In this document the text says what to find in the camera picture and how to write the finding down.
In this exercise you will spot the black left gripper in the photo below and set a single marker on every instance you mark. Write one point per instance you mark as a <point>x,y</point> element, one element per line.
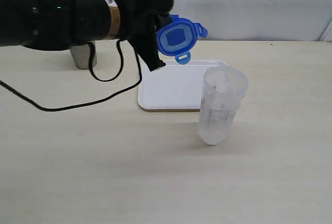
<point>140,22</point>

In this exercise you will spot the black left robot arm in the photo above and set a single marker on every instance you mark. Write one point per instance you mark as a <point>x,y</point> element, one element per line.
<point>57,25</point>

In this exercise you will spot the stainless steel cup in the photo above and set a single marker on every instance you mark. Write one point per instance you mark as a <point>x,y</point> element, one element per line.
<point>80,56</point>

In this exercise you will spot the white rectangular tray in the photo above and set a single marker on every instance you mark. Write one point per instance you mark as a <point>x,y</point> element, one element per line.
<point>174,87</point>

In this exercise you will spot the clear plastic container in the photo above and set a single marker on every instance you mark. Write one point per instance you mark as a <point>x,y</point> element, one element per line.
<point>224,87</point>

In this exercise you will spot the white backdrop curtain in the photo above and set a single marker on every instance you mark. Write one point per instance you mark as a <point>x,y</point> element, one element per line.
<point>301,20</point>

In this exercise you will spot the blue plastic lid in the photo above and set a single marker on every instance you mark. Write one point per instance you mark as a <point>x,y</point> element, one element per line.
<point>179,37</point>

